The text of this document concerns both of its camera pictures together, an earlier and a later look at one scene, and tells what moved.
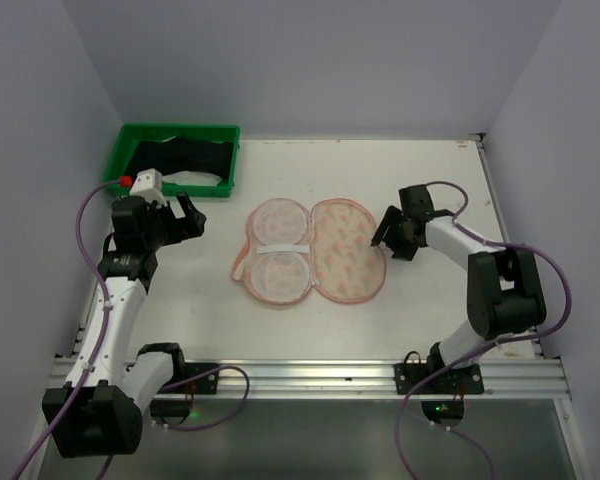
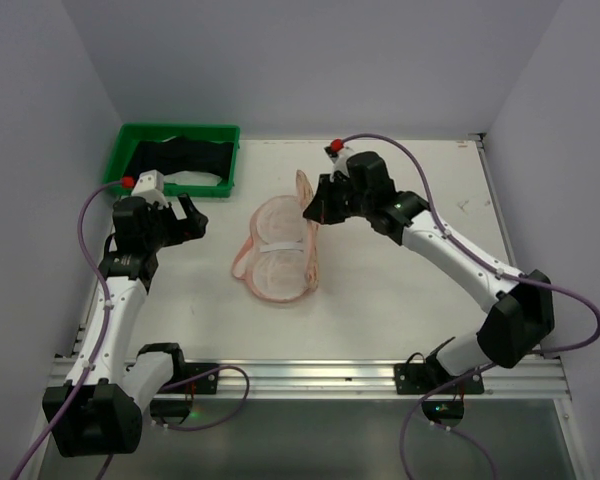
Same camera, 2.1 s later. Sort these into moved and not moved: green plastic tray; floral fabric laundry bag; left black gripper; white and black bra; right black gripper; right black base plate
Moved: right black gripper; floral fabric laundry bag
Not moved: right black base plate; green plastic tray; white and black bra; left black gripper
